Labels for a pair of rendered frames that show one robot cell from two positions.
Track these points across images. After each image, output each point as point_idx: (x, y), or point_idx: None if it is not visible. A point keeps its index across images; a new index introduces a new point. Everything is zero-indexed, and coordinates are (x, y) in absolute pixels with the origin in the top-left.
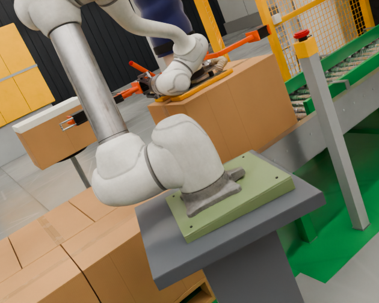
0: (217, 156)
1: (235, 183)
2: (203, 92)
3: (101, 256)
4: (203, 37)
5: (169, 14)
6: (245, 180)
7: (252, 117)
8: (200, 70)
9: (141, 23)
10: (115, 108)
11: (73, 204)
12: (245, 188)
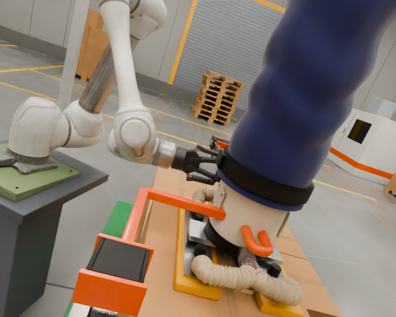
0: (10, 134)
1: None
2: (151, 215)
3: (149, 207)
4: (120, 122)
5: (248, 105)
6: None
7: None
8: (212, 229)
9: (111, 48)
10: (87, 88)
11: (287, 255)
12: None
